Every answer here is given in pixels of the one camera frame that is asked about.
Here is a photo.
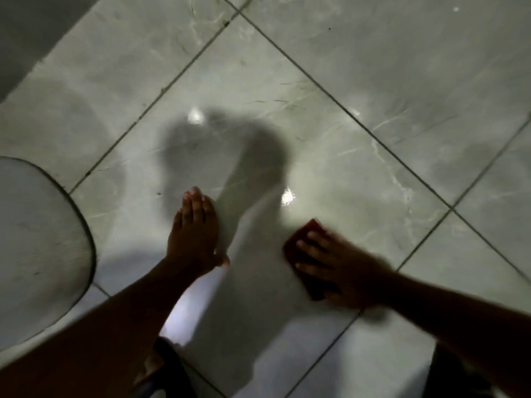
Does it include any person's right hand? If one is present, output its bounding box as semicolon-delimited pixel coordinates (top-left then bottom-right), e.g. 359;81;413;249
295;230;395;310

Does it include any person's left hand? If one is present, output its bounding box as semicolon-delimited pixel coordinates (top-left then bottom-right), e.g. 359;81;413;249
165;186;230;280

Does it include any grey rounded mat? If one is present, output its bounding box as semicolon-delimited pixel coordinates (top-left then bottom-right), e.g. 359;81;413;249
0;156;98;354

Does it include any person's right forearm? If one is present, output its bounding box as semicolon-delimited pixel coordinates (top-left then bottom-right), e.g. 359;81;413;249
384;267;531;398

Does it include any red cleaning cloth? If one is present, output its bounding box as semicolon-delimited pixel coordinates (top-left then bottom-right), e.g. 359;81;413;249
283;218;346;302

